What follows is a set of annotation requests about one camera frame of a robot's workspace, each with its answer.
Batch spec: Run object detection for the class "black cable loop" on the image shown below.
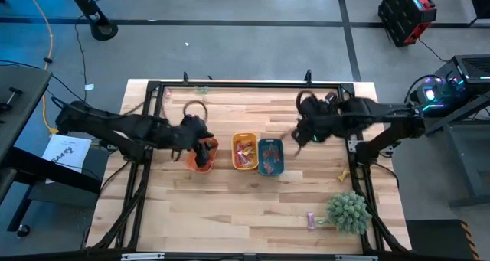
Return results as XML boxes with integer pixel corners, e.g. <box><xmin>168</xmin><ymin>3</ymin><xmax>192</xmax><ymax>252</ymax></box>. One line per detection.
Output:
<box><xmin>296</xmin><ymin>90</ymin><xmax>319</xmax><ymax>115</ymax></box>
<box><xmin>182</xmin><ymin>100</ymin><xmax>209</xmax><ymax>121</ymax></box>

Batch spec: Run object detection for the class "black hazard striped box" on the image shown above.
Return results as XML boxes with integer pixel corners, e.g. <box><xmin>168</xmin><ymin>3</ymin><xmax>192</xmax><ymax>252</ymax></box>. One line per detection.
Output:
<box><xmin>405</xmin><ymin>218</ymin><xmax>480</xmax><ymax>261</ymax></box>

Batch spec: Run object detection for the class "red black tool case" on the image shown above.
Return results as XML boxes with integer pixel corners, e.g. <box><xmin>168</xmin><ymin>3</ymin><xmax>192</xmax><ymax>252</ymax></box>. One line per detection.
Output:
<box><xmin>377</xmin><ymin>0</ymin><xmax>438</xmax><ymax>48</ymax></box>

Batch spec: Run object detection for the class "white paper sheet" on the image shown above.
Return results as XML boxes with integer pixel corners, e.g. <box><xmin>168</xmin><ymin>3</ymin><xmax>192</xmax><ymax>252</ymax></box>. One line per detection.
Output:
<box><xmin>41</xmin><ymin>133</ymin><xmax>93</xmax><ymax>175</ymax></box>

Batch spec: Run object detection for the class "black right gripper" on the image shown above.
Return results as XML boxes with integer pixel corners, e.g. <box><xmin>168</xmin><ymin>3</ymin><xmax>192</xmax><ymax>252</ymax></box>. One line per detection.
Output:
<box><xmin>281</xmin><ymin>94</ymin><xmax>341</xmax><ymax>158</ymax></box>

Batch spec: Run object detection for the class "black aluminium rig frame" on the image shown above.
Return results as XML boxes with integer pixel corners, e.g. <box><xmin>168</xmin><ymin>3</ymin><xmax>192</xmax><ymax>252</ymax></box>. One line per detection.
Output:
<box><xmin>87</xmin><ymin>69</ymin><xmax>413</xmax><ymax>261</ymax></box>

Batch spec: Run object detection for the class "orange plastic bin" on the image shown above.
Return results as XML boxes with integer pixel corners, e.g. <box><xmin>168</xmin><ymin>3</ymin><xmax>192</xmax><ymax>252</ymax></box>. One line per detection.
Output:
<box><xmin>186</xmin><ymin>136</ymin><xmax>220</xmax><ymax>175</ymax></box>

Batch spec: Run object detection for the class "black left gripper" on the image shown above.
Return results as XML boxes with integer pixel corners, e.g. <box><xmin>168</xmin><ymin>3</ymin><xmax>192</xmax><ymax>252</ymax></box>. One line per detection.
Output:
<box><xmin>172</xmin><ymin>114</ymin><xmax>214</xmax><ymax>168</ymax></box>

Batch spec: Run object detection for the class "green artificial plant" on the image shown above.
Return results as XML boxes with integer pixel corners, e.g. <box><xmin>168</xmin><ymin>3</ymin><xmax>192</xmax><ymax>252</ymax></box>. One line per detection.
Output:
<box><xmin>318</xmin><ymin>191</ymin><xmax>373</xmax><ymax>236</ymax></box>

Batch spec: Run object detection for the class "yellow plastic bin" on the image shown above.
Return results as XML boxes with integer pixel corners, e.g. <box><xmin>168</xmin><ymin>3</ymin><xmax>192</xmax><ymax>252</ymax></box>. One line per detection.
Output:
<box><xmin>231</xmin><ymin>132</ymin><xmax>260</xmax><ymax>171</ymax></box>

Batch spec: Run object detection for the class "dark teal plastic bin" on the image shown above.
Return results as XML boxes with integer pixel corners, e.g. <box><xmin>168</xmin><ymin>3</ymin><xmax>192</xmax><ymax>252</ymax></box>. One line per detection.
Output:
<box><xmin>256</xmin><ymin>138</ymin><xmax>286</xmax><ymax>177</ymax></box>

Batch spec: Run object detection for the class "red orange candy packet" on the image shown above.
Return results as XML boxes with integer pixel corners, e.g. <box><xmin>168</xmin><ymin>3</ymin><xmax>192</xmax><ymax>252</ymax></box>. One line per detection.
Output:
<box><xmin>263</xmin><ymin>144</ymin><xmax>283</xmax><ymax>163</ymax></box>

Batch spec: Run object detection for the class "black computer tower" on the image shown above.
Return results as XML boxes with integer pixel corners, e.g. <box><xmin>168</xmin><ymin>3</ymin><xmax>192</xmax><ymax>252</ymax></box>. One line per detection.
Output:
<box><xmin>409</xmin><ymin>54</ymin><xmax>490</xmax><ymax>119</ymax></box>

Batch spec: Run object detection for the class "black cabinet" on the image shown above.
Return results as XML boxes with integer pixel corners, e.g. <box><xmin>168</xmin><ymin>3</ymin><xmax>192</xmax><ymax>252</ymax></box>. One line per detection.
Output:
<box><xmin>454</xmin><ymin>0</ymin><xmax>490</xmax><ymax>27</ymax></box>

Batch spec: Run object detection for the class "black pole stand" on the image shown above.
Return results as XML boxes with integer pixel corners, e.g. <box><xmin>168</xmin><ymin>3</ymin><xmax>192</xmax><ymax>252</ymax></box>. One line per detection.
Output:
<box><xmin>63</xmin><ymin>0</ymin><xmax>119</xmax><ymax>42</ymax></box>

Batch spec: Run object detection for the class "black floor cable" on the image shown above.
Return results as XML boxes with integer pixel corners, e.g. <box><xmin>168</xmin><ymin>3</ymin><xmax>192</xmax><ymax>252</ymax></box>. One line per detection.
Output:
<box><xmin>73</xmin><ymin>15</ymin><xmax>90</xmax><ymax>103</ymax></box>

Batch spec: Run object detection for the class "yellow cable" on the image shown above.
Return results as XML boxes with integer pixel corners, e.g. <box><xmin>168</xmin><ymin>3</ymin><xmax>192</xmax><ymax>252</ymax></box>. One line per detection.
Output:
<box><xmin>21</xmin><ymin>0</ymin><xmax>59</xmax><ymax>135</ymax></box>

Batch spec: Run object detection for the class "dark grey desk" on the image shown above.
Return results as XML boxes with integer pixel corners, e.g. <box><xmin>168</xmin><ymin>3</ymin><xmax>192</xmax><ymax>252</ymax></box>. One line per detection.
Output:
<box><xmin>0</xmin><ymin>65</ymin><xmax>103</xmax><ymax>239</ymax></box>

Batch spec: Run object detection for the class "grey metal stand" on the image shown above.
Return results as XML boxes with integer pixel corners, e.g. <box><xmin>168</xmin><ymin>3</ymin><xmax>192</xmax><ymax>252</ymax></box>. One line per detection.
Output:
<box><xmin>420</xmin><ymin>96</ymin><xmax>490</xmax><ymax>209</ymax></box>

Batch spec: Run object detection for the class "silver bracket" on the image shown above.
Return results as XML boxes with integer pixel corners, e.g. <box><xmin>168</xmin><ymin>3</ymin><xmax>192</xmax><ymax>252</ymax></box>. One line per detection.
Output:
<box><xmin>335</xmin><ymin>254</ymin><xmax>379</xmax><ymax>261</ymax></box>
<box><xmin>120</xmin><ymin>253</ymin><xmax>165</xmax><ymax>261</ymax></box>

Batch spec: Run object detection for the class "pink red candy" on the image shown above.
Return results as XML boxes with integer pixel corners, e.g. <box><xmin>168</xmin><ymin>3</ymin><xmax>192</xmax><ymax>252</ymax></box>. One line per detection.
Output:
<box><xmin>235</xmin><ymin>152</ymin><xmax>252</xmax><ymax>168</ymax></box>

